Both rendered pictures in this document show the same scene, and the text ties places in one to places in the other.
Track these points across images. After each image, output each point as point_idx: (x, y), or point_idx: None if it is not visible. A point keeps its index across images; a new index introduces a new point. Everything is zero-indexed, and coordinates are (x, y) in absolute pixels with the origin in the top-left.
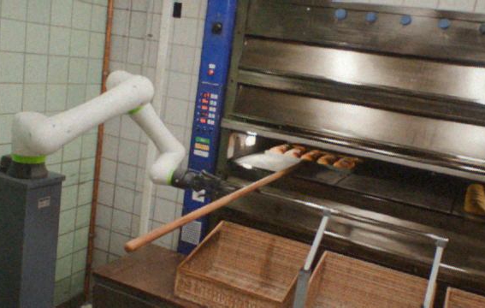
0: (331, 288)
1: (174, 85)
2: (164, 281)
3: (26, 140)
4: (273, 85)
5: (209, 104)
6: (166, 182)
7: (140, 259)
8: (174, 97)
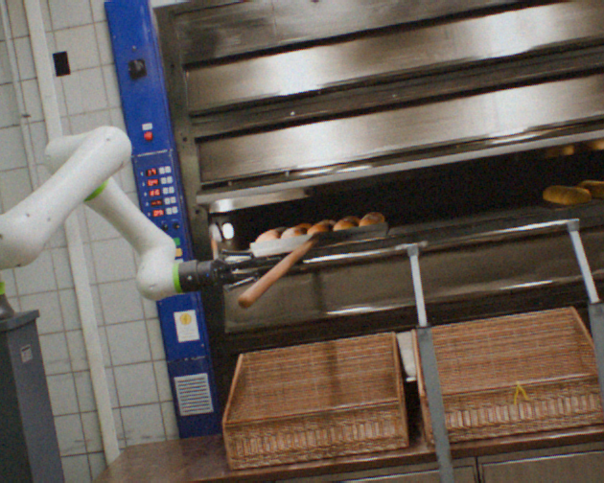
0: (441, 379)
1: None
2: (199, 466)
3: None
4: (250, 124)
5: (160, 185)
6: (172, 288)
7: (136, 462)
8: None
